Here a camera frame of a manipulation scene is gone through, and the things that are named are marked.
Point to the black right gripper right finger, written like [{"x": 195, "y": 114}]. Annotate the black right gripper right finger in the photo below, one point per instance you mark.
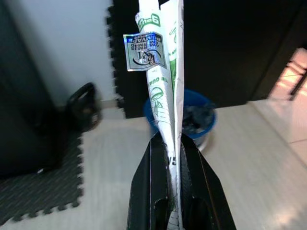
[{"x": 204, "y": 196}]

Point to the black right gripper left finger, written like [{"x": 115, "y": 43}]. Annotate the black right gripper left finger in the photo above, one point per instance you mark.
[{"x": 148, "y": 191}]

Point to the white green carton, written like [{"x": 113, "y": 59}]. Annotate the white green carton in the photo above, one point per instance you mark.
[{"x": 165, "y": 107}]

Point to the black room door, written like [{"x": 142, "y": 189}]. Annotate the black room door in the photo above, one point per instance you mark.
[{"x": 239, "y": 48}]

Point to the blue plastic waste bin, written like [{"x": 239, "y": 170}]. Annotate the blue plastic waste bin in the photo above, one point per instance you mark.
[{"x": 206, "y": 134}]

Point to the black crumpled plastic bag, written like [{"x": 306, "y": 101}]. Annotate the black crumpled plastic bag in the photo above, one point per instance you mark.
[{"x": 199, "y": 115}]

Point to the black kettlebell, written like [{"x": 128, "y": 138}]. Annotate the black kettlebell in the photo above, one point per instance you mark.
[{"x": 81, "y": 112}]

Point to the black foam puzzle mat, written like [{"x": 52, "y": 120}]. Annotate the black foam puzzle mat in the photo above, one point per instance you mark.
[{"x": 120, "y": 83}]

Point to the black diamond-textured foam mat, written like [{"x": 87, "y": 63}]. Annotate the black diamond-textured foam mat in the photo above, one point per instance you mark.
[{"x": 36, "y": 191}]

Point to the black wardrobe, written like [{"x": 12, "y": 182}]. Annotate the black wardrobe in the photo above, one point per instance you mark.
[{"x": 19, "y": 95}]

